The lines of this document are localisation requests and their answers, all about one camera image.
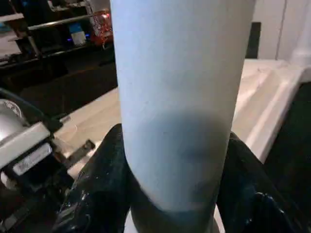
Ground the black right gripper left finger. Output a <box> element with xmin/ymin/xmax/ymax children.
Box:
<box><xmin>51</xmin><ymin>123</ymin><xmax>133</xmax><ymax>233</ymax></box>

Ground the white plastic table leg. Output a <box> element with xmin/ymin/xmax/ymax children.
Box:
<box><xmin>109</xmin><ymin>0</ymin><xmax>257</xmax><ymax>233</ymax></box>

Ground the black work surface mat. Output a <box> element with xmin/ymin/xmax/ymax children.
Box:
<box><xmin>0</xmin><ymin>46</ymin><xmax>311</xmax><ymax>233</ymax></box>

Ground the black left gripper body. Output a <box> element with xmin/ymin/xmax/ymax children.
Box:
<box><xmin>0</xmin><ymin>140</ymin><xmax>97</xmax><ymax>229</ymax></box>

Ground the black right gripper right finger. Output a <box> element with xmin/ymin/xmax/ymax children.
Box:
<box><xmin>216</xmin><ymin>132</ymin><xmax>311</xmax><ymax>233</ymax></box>

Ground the white plastic table top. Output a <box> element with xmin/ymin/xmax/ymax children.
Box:
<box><xmin>52</xmin><ymin>58</ymin><xmax>311</xmax><ymax>166</ymax></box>

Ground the red wire bundle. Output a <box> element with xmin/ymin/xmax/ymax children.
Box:
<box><xmin>91</xmin><ymin>9</ymin><xmax>115</xmax><ymax>47</ymax></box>

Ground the blue electronic box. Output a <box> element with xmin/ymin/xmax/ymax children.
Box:
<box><xmin>68</xmin><ymin>22</ymin><xmax>89</xmax><ymax>46</ymax></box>

